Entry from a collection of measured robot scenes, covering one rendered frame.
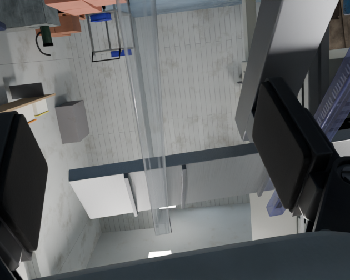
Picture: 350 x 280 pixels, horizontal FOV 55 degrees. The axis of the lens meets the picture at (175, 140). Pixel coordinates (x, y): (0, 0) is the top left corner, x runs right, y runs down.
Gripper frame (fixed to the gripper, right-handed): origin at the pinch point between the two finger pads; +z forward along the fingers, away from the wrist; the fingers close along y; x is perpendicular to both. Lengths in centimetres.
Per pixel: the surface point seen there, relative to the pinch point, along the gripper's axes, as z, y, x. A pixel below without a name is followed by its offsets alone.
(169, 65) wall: 786, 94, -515
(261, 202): 45, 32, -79
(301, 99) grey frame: 36, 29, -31
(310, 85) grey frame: 35, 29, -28
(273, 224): 36, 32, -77
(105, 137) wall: 640, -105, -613
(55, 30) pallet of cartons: 585, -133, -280
